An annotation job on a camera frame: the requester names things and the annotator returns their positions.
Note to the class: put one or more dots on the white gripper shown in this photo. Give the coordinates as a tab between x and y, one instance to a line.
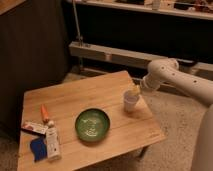
148	83

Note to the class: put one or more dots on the white ceramic cup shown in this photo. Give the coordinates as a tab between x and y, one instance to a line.
129	101

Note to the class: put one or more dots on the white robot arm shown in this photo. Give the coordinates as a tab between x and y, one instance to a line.
167	71

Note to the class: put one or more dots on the green ceramic bowl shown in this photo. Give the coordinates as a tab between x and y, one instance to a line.
92	125

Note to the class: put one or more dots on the wooden table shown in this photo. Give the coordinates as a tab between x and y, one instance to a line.
64	102

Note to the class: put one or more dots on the metal pole stand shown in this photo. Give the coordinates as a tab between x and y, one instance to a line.
79	37

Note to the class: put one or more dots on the orange toy carrot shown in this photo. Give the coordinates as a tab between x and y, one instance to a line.
44	113

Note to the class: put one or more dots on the white tube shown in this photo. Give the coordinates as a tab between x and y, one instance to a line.
52	142

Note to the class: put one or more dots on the red white flat packet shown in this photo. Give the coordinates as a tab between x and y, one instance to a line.
34	127

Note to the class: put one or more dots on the blue cloth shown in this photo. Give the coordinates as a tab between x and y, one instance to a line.
38	149

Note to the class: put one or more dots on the grey baseboard rail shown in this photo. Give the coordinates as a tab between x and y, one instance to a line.
135	59

